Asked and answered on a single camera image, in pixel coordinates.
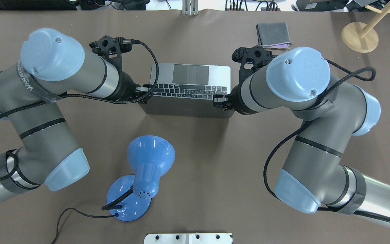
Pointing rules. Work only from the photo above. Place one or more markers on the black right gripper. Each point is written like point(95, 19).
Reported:
point(234, 97)

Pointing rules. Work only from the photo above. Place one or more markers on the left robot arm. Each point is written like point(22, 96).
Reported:
point(52, 67)

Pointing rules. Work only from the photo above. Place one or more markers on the wooden stand with round base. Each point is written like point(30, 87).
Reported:
point(361, 37)

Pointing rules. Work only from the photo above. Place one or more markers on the grey laptop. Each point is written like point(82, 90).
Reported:
point(188, 90)

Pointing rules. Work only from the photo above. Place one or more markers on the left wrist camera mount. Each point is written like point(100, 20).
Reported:
point(111, 49)

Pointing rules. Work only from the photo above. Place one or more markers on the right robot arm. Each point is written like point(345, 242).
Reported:
point(304, 170)

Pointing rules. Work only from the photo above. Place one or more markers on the folded grey cloth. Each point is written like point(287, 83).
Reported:
point(273, 35)

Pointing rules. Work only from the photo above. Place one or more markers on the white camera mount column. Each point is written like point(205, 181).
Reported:
point(189, 238)

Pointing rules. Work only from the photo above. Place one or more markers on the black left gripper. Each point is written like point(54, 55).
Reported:
point(126, 88)

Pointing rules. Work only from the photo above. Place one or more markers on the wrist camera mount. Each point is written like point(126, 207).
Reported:
point(111, 49)
point(251, 60)

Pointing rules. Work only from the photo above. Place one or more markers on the blue desk lamp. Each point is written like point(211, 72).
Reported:
point(129, 197)

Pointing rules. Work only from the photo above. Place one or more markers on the aluminium frame post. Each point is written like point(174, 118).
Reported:
point(189, 7)

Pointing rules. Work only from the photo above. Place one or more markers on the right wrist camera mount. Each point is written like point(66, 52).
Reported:
point(251, 60)

